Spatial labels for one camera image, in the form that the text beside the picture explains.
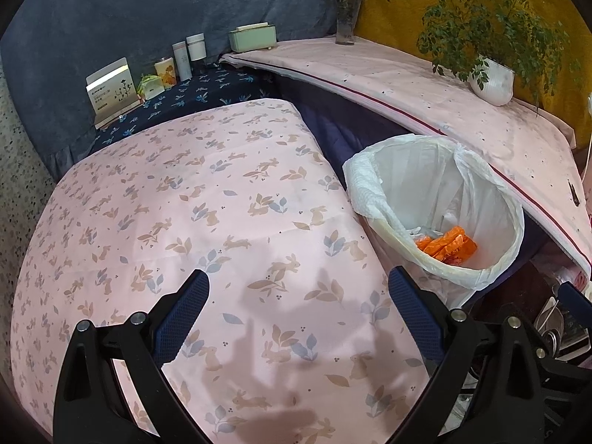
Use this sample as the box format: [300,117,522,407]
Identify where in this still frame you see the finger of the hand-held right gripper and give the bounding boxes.
[557,282,592,320]

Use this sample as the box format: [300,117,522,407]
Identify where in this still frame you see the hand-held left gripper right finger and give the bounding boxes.
[388,266,551,444]

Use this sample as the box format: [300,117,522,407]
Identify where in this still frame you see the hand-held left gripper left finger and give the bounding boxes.
[53,269,210,444]

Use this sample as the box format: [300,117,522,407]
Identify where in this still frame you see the orange plastic wrapper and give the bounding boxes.
[415,226,478,266]

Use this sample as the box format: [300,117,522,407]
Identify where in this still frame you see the cream trash bin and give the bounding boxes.
[365,215,468,308]

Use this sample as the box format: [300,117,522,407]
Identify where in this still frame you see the white-lined trash bin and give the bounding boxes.
[343,133,525,308]

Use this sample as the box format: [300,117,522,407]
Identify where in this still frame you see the pink rabbit print tablecloth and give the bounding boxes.
[9,97,445,444]

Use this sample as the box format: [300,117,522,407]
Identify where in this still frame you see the dark purple cloth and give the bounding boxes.
[273,76,562,320]

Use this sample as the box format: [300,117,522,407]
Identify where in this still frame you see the dark blue floral cloth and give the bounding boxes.
[90,62,283,158]

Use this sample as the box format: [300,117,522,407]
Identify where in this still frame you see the green packet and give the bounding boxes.
[137,74,166,101]

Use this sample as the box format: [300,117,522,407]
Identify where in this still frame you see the white ribbed plant pot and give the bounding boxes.
[468,57,515,106]

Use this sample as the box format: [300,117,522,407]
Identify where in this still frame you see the white and silver display box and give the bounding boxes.
[85,58,144,129]

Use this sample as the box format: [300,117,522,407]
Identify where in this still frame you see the pink cloth with red stripe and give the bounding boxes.
[219,38,592,278]

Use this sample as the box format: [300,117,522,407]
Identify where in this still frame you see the flower print tin can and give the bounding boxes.
[154,57,176,88]

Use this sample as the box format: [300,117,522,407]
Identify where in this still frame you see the white bottle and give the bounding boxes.
[172,41,192,81]

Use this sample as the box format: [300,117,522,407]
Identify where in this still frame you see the white jar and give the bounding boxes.
[186,33,207,62]

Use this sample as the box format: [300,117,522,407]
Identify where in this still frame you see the yellow backdrop cloth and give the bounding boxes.
[356,0,592,149]

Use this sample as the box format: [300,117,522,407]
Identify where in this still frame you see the pale green box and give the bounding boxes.
[228,21,278,53]

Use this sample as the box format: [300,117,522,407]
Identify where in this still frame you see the glass vase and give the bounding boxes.
[335,0,362,46]

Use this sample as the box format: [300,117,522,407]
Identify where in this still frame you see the green leafy plant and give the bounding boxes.
[384,0,583,116]

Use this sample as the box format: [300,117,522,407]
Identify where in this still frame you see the blue backdrop cloth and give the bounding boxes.
[0,0,366,172]

